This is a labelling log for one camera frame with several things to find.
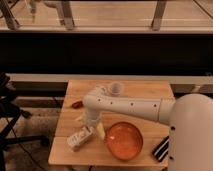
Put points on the white plastic bottle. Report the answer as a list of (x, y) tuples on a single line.
[(76, 140)]

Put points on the clear plastic cup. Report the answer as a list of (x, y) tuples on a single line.
[(115, 88)]

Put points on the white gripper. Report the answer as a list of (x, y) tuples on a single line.
[(91, 118)]

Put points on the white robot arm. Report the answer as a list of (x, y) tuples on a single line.
[(190, 121)]

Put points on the orange ceramic bowl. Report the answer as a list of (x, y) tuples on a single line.
[(124, 141)]

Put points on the black white striped cloth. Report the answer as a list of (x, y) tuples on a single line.
[(161, 150)]

